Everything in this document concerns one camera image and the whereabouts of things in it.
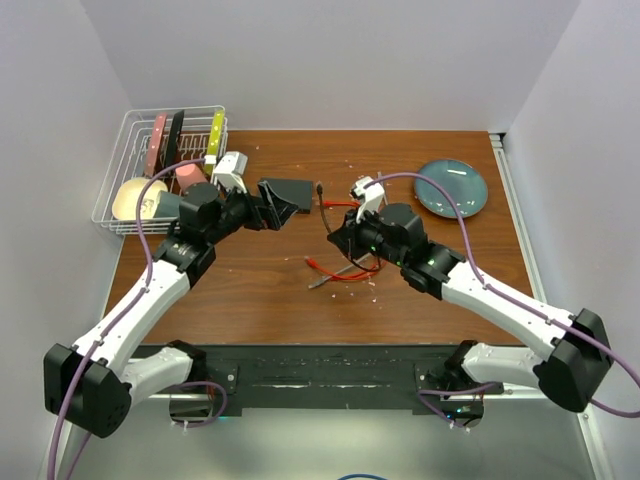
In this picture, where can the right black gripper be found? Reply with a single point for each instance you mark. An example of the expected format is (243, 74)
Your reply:
(347, 236)

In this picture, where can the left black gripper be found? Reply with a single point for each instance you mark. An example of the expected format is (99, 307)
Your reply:
(271, 216)

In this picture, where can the black network switch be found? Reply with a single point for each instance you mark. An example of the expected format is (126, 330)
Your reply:
(295, 191)

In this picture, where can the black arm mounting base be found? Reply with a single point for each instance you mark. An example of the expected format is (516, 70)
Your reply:
(343, 377)

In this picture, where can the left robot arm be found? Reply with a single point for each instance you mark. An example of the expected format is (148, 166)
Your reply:
(93, 384)

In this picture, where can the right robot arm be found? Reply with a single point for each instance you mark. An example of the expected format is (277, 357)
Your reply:
(562, 354)

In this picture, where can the pink cup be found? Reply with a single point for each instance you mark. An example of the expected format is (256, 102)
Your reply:
(189, 175)

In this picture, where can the yellow-green plate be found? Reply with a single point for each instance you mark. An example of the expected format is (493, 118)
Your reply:
(214, 142)

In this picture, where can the dark teal cup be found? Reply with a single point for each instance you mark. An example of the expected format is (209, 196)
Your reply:
(166, 205)

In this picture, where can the black plate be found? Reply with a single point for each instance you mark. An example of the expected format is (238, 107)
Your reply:
(172, 145)

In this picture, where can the pink plate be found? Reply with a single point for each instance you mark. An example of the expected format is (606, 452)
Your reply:
(155, 141)

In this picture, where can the teal ceramic plate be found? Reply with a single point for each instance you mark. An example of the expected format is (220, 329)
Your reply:
(463, 183)

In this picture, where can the cream square bowl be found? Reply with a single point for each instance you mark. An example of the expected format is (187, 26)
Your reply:
(124, 205)

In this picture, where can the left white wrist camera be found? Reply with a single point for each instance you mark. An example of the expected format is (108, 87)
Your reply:
(228, 172)

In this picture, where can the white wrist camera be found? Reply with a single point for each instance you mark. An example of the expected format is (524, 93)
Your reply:
(228, 172)
(369, 193)

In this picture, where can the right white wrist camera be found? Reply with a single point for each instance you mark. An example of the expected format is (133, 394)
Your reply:
(369, 193)

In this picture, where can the white wire dish rack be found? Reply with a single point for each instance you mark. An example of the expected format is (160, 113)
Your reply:
(129, 154)

